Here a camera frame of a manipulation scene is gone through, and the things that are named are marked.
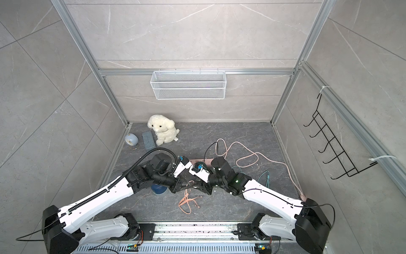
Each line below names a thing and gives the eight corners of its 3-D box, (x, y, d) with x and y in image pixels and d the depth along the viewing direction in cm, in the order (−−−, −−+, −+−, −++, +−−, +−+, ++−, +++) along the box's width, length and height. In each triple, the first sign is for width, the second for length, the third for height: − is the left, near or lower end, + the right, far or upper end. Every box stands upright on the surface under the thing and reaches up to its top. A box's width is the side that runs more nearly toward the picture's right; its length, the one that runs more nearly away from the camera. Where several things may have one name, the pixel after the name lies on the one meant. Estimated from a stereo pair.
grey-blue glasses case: (146, 151, 106) (144, 148, 103) (142, 135, 115) (141, 132, 112) (156, 148, 107) (155, 145, 105) (152, 132, 116) (150, 129, 114)
